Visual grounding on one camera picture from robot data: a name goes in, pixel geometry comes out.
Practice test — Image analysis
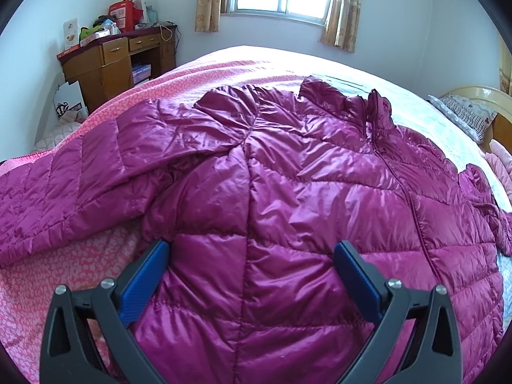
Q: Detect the magenta quilted down jacket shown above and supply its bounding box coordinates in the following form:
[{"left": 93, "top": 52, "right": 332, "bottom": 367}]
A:
[{"left": 0, "top": 75, "right": 512, "bottom": 384}]

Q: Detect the red box on desk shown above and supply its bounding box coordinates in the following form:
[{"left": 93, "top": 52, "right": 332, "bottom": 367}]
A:
[{"left": 108, "top": 0, "right": 143, "bottom": 33}]

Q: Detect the left beige curtain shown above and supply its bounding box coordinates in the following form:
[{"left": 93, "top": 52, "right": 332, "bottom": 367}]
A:
[{"left": 194, "top": 0, "right": 221, "bottom": 33}]

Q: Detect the pink quilted blanket on floor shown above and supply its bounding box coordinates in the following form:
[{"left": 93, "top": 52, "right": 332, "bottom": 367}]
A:
[{"left": 32, "top": 111, "right": 84, "bottom": 153}]

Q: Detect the brown wooden desk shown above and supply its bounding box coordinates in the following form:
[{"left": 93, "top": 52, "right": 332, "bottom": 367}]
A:
[{"left": 58, "top": 23, "right": 180, "bottom": 113}]

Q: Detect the patterned pillow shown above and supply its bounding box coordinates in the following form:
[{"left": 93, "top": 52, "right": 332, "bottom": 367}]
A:
[{"left": 427, "top": 94, "right": 497, "bottom": 145}]

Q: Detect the white printed paper bag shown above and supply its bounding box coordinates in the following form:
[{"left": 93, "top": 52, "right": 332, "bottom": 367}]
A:
[{"left": 53, "top": 81, "right": 89, "bottom": 119}]

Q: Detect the white card on desk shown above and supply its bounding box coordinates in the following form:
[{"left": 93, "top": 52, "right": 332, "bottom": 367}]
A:
[{"left": 62, "top": 18, "right": 80, "bottom": 49}]

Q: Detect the right beige curtain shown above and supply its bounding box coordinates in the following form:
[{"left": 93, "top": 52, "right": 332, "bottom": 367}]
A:
[{"left": 320, "top": 0, "right": 361, "bottom": 54}]

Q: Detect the green item on desk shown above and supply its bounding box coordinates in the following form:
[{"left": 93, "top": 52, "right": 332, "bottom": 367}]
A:
[{"left": 80, "top": 25, "right": 104, "bottom": 41}]

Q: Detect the beige wooden headboard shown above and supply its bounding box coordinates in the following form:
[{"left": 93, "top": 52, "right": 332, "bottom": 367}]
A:
[{"left": 438, "top": 84, "right": 512, "bottom": 155}]

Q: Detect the beige curtain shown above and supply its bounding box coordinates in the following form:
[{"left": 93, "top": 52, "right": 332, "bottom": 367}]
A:
[
  {"left": 320, "top": 0, "right": 361, "bottom": 54},
  {"left": 194, "top": 0, "right": 221, "bottom": 33}
]

